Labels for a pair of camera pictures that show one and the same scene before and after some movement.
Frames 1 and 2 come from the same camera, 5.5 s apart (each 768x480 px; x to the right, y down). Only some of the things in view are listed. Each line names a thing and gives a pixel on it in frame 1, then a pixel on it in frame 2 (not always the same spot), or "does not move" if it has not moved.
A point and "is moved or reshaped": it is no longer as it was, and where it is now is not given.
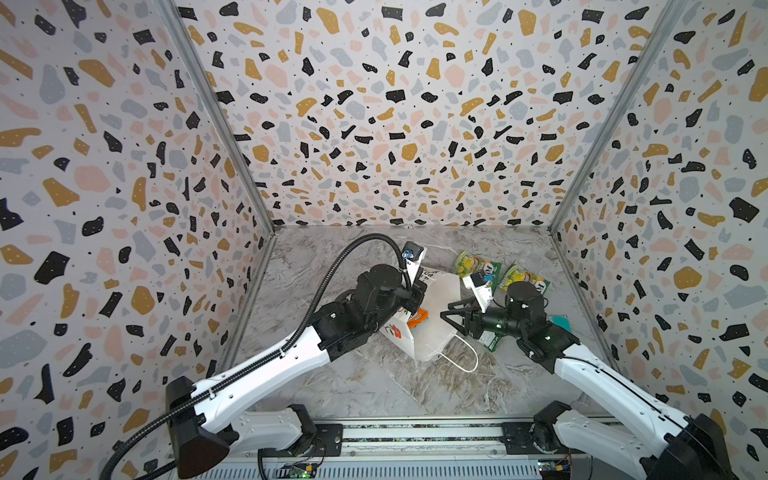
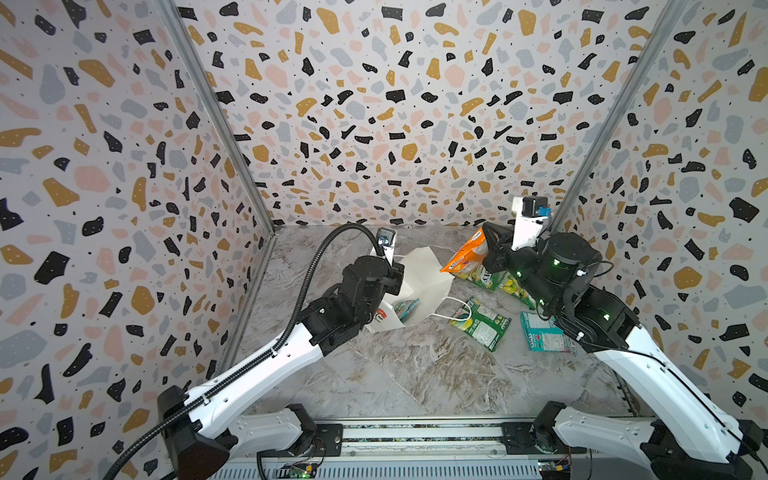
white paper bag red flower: [431, 338] is moved or reshaped
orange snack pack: [422, 316] -> [471, 255]
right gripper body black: [471, 318] -> [498, 256]
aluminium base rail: [394, 451] does not move
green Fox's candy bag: [466, 265] does not move
